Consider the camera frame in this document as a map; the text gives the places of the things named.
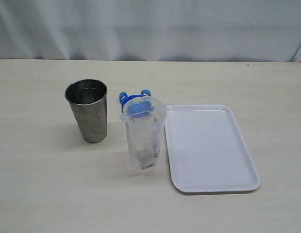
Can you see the blue container lid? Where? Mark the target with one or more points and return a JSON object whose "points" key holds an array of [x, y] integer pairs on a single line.
{"points": [[139, 109]]}

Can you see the stainless steel cup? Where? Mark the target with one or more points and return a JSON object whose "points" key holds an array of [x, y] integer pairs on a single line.
{"points": [[88, 101]]}

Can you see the clear plastic container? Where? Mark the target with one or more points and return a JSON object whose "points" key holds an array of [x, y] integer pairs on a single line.
{"points": [[144, 135]]}

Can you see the white plastic tray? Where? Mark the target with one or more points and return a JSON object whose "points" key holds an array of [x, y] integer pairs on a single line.
{"points": [[207, 153]]}

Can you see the white backdrop curtain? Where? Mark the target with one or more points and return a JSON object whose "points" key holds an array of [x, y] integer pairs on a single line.
{"points": [[151, 30]]}

